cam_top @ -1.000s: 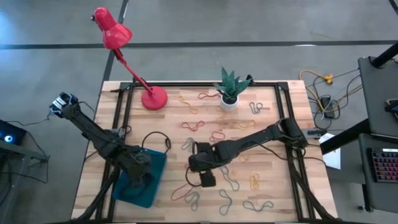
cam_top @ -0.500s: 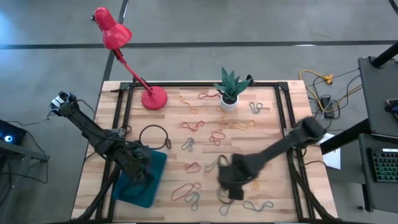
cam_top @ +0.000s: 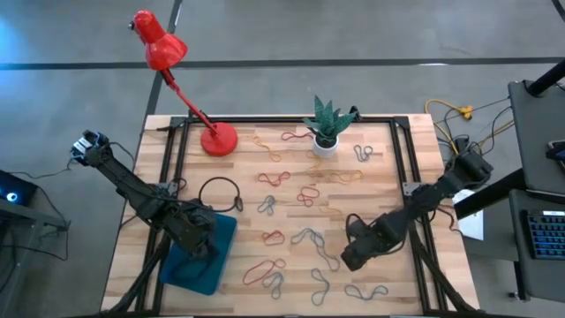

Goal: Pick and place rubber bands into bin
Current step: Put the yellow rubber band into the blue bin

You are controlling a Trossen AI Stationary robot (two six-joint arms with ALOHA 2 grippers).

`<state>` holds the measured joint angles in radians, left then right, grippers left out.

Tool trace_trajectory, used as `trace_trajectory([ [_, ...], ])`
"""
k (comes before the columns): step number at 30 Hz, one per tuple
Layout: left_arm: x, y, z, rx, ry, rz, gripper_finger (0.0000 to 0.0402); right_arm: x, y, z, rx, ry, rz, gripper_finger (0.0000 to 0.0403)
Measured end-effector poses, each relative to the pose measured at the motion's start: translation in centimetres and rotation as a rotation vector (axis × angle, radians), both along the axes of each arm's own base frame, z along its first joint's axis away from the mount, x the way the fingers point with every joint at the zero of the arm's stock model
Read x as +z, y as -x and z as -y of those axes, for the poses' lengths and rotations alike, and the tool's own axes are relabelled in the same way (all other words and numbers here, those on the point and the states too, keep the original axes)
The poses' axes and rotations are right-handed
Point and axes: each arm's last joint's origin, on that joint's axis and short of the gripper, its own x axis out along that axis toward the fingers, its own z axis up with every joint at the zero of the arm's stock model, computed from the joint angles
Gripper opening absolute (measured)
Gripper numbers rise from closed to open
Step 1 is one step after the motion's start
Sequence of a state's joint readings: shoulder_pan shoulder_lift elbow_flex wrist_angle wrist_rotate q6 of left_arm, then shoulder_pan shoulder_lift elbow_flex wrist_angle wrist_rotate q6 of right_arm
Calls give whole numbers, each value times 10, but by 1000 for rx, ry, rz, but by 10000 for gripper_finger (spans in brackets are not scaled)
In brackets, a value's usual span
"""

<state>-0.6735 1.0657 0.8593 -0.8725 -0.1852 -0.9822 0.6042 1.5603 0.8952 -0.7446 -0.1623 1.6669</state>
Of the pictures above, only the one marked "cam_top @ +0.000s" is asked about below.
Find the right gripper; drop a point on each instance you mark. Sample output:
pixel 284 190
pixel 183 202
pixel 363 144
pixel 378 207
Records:
pixel 384 234

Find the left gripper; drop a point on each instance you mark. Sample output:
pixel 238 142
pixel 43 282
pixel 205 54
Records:
pixel 196 229

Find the long teal rubber band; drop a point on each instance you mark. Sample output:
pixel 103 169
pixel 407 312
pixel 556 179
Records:
pixel 318 240

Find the long red rubber band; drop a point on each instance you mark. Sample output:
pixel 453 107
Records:
pixel 256 268

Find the wide black rubber band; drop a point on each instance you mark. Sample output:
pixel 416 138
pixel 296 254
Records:
pixel 238 204

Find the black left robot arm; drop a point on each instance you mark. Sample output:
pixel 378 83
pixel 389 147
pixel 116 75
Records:
pixel 123 181

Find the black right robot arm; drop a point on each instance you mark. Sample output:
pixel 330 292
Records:
pixel 441 187

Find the teal plastic bin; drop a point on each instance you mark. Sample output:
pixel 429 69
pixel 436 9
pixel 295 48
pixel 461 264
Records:
pixel 225 247

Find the green plant in white pot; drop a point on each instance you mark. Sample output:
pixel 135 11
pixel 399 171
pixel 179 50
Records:
pixel 325 150

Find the red desk lamp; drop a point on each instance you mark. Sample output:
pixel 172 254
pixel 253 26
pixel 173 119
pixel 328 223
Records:
pixel 219 140

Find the white paper sheet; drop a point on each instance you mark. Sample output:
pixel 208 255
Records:
pixel 472 223

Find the black desk beam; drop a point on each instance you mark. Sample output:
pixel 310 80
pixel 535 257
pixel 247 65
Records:
pixel 490 194

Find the black metal stand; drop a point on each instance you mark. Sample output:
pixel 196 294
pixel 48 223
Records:
pixel 44 221

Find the dark grey desk top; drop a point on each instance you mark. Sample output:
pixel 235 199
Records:
pixel 534 132
pixel 543 278

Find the black backlit keyboard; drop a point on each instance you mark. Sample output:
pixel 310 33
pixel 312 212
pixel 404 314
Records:
pixel 547 234

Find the black computer with blue light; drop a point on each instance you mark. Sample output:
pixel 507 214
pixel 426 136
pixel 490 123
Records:
pixel 20 187

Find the black smartphone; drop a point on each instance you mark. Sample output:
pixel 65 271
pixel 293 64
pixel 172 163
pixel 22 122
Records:
pixel 557 152

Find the black round pole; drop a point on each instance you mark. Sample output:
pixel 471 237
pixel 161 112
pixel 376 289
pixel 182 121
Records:
pixel 545 79

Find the black frame clamp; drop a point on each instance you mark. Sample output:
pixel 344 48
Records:
pixel 354 112

